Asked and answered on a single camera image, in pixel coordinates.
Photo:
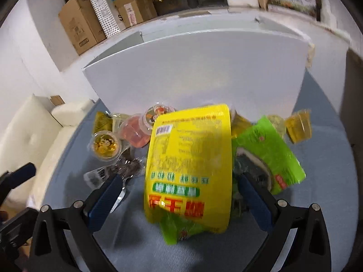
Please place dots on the yellow jelly cup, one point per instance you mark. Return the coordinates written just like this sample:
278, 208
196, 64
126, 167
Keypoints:
298, 126

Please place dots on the small yellow snack packet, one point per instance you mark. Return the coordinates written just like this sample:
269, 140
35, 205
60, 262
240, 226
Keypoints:
102, 122

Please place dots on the gold lid jelly cup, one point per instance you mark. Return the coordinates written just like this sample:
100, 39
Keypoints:
105, 146

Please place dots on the large yellow snack bag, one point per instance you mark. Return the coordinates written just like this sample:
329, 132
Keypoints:
189, 167

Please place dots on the cartoon lid jelly cup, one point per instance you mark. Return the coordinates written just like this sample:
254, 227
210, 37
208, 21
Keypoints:
154, 112

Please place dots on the green seaweed snack bag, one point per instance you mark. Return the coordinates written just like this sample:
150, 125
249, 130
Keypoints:
262, 152

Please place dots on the white cardboard storage box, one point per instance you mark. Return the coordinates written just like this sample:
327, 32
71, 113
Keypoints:
255, 66

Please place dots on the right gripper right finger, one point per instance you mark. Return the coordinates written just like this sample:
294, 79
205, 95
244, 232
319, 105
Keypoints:
255, 203

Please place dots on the pink jelly cup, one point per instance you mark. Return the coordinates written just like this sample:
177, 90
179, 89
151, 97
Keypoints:
131, 132

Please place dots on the white dotted shopping bag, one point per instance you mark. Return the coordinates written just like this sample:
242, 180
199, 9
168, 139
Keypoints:
108, 16

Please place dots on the open small cardboard box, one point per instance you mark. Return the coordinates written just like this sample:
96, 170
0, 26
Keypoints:
134, 12

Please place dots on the dark seaweed snack packet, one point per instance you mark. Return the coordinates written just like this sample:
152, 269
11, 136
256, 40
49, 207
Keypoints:
124, 167

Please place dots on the white cushioned sofa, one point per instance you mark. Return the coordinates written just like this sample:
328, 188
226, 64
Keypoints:
38, 136

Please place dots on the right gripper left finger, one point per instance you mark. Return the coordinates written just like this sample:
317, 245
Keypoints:
100, 202

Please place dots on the large brown cardboard box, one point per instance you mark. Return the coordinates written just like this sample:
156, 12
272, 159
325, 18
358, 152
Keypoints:
81, 25

